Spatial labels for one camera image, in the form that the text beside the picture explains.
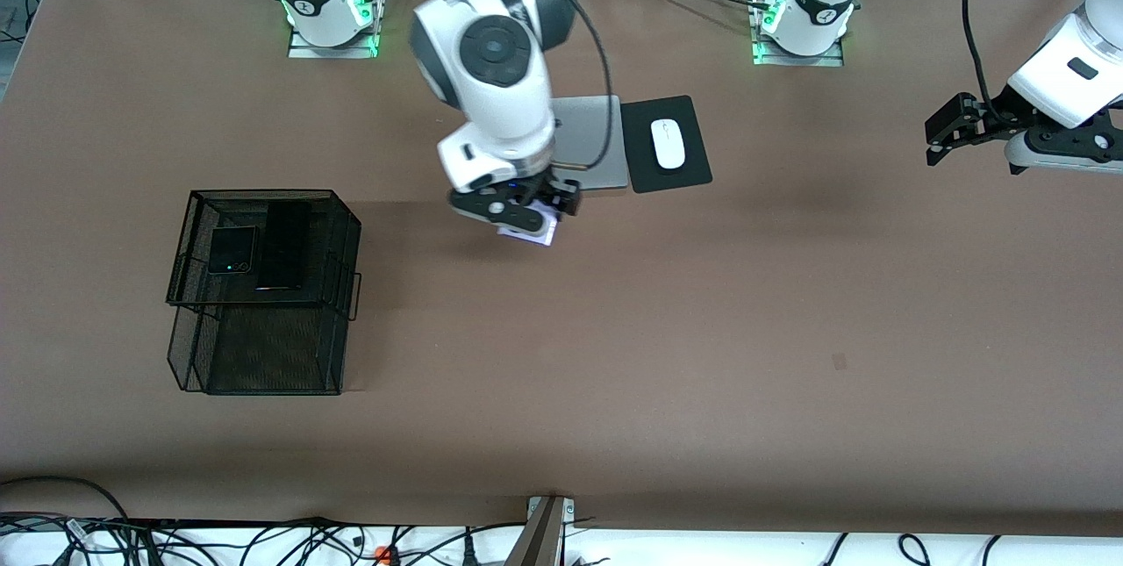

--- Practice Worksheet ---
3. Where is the purple flip phone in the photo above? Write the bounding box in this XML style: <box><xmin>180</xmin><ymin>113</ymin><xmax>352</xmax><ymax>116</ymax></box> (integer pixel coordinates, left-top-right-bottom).
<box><xmin>497</xmin><ymin>204</ymin><xmax>561</xmax><ymax>248</ymax></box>

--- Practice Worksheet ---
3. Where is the long black slab phone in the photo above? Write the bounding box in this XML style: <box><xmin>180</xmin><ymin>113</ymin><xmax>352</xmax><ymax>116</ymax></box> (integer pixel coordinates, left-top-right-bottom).
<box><xmin>254</xmin><ymin>200</ymin><xmax>312</xmax><ymax>292</ymax></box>

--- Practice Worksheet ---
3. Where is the black flip phone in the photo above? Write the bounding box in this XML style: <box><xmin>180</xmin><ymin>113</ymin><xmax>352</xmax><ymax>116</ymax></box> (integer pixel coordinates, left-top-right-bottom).
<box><xmin>207</xmin><ymin>226</ymin><xmax>258</xmax><ymax>276</ymax></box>

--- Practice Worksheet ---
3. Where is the silver closed laptop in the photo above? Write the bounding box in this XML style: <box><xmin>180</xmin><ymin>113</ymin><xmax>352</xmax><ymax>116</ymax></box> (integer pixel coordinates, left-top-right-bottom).
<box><xmin>551</xmin><ymin>95</ymin><xmax>631</xmax><ymax>192</ymax></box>

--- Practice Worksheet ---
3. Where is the black mouse pad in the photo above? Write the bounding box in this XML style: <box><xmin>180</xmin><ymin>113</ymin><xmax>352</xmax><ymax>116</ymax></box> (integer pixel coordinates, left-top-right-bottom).
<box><xmin>619</xmin><ymin>95</ymin><xmax>713</xmax><ymax>195</ymax></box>

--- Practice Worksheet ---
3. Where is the white computer mouse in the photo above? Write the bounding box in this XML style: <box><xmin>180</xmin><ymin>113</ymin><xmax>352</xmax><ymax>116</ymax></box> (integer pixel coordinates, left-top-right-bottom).
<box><xmin>650</xmin><ymin>118</ymin><xmax>687</xmax><ymax>171</ymax></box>

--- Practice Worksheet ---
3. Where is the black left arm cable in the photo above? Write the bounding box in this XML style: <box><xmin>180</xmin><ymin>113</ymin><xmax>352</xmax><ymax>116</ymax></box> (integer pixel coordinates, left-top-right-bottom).
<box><xmin>961</xmin><ymin>0</ymin><xmax>1010</xmax><ymax>124</ymax></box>

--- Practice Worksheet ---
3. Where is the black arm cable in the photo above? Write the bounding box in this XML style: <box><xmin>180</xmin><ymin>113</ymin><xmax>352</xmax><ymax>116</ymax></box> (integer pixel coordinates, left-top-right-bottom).
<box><xmin>465</xmin><ymin>0</ymin><xmax>615</xmax><ymax>174</ymax></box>
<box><xmin>961</xmin><ymin>0</ymin><xmax>1010</xmax><ymax>124</ymax></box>

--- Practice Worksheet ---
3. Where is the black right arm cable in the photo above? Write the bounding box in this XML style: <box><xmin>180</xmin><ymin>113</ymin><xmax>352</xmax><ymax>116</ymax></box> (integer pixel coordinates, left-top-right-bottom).
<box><xmin>465</xmin><ymin>0</ymin><xmax>615</xmax><ymax>174</ymax></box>

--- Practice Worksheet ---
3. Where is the black wire mesh basket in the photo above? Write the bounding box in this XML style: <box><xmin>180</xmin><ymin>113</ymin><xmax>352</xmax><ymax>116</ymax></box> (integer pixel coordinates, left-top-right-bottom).
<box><xmin>166</xmin><ymin>189</ymin><xmax>363</xmax><ymax>397</ymax></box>

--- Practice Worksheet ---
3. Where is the aluminium profile bracket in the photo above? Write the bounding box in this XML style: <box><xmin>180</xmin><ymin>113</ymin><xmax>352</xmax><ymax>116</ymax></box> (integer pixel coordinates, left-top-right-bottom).
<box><xmin>504</xmin><ymin>496</ymin><xmax>576</xmax><ymax>566</ymax></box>

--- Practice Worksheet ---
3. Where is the thick black cable loop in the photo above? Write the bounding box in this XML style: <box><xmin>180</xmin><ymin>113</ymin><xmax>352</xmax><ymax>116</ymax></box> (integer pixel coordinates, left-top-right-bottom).
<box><xmin>0</xmin><ymin>476</ymin><xmax>141</xmax><ymax>566</ymax></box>

